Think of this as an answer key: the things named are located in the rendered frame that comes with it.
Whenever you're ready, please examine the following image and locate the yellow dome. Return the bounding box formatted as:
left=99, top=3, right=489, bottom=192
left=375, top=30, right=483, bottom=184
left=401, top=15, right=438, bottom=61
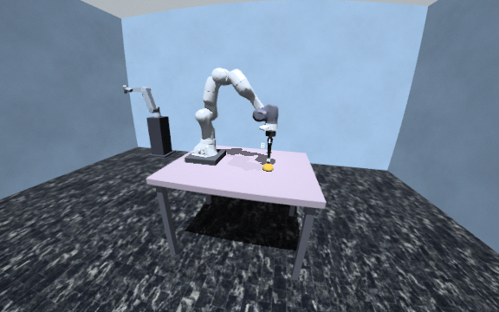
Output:
left=262, top=162, right=274, bottom=172

